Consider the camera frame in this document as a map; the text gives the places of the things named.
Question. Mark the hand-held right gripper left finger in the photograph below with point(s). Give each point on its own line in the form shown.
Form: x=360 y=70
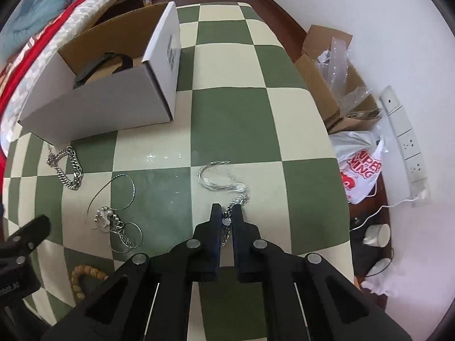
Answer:
x=215 y=236

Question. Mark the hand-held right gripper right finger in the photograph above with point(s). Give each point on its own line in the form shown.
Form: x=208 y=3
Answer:
x=237 y=236

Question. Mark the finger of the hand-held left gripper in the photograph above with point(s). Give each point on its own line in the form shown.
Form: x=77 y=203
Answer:
x=33 y=229

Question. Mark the pearl flower brooch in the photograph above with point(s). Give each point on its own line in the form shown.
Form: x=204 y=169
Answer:
x=104 y=217

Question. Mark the green checkered tablecloth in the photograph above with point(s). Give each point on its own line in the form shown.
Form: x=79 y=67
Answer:
x=227 y=120

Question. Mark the white cup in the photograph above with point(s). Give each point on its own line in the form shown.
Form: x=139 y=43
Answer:
x=382 y=233

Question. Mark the white cardboard box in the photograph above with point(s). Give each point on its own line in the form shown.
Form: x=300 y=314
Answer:
x=106 y=103

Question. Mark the white plastic bag red print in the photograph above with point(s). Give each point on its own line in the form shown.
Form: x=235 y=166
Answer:
x=355 y=149

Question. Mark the brown cardboard box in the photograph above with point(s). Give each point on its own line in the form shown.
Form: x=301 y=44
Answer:
x=316 y=82

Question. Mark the clear plastic wrapping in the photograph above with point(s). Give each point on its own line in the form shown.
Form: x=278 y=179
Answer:
x=337 y=68

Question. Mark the white power strip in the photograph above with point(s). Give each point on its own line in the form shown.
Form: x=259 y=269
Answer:
x=401 y=125

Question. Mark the teal blanket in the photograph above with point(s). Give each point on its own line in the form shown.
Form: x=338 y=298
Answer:
x=42 y=3

